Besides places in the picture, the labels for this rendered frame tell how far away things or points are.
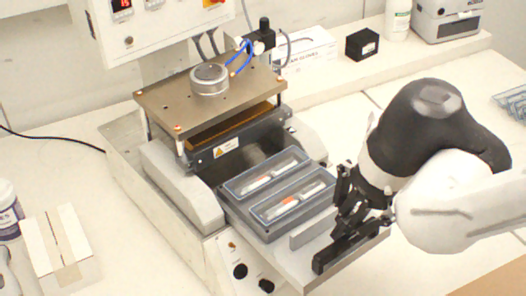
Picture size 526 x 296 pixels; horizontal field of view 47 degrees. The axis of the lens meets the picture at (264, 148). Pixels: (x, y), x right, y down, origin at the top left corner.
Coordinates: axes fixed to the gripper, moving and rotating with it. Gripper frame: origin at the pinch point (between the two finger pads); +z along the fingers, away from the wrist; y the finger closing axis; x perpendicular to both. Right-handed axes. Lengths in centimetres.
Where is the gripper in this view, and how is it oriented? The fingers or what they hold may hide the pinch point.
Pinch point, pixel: (343, 226)
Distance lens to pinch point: 107.5
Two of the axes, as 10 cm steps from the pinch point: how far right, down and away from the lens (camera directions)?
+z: -1.9, 5.3, 8.3
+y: 5.9, 7.3, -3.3
